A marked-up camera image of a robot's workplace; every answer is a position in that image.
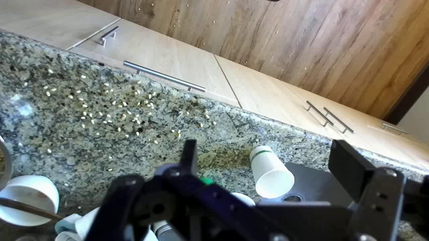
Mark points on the white ceramic bowl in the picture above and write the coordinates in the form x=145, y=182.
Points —
x=36, y=192

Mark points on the long silver drawer handle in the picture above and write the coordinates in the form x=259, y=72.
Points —
x=173, y=80

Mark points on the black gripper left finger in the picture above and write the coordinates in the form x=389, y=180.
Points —
x=113, y=219

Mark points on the silver cabinet handle pair left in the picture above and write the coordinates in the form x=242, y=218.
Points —
x=313, y=108

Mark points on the silver cabinet handle pair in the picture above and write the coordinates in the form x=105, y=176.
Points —
x=313, y=108
x=346, y=128

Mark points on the brown wooden spoon handle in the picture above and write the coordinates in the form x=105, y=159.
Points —
x=28, y=210

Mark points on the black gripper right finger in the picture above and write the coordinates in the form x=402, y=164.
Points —
x=377, y=194

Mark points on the white paper cup green stripe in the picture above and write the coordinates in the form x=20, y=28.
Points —
x=271, y=178

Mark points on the wooden base cabinet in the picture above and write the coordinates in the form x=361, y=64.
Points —
x=75, y=28

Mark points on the white towel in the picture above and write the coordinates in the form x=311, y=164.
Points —
x=74, y=227

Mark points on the silver cabinet handle pair right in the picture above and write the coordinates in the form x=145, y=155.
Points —
x=346, y=128

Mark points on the short silver cabinet handle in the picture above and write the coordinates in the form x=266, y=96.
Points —
x=108, y=36

